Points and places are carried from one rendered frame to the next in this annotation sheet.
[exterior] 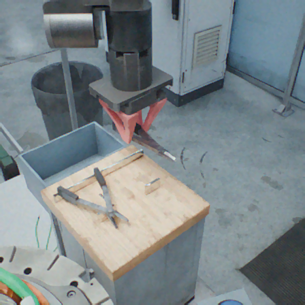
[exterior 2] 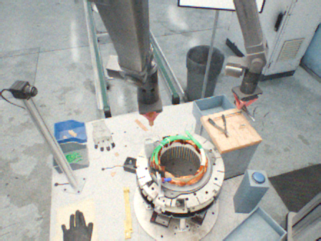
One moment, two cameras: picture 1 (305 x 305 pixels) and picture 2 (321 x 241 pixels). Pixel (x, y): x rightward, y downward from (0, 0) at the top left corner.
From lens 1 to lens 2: 46 cm
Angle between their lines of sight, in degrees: 18
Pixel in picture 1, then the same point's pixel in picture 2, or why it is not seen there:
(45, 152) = (202, 102)
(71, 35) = (232, 73)
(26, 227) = (182, 126)
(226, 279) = not seen: hidden behind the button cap
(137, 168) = (238, 118)
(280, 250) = (294, 176)
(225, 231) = (266, 157)
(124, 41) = (249, 79)
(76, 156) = (213, 105)
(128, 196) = (232, 128)
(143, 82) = (251, 92)
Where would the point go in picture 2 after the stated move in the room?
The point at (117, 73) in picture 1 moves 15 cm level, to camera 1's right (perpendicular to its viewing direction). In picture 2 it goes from (243, 87) to (286, 97)
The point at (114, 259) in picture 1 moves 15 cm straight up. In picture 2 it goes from (223, 147) to (231, 122)
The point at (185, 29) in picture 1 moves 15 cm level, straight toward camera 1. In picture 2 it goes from (279, 38) to (277, 44)
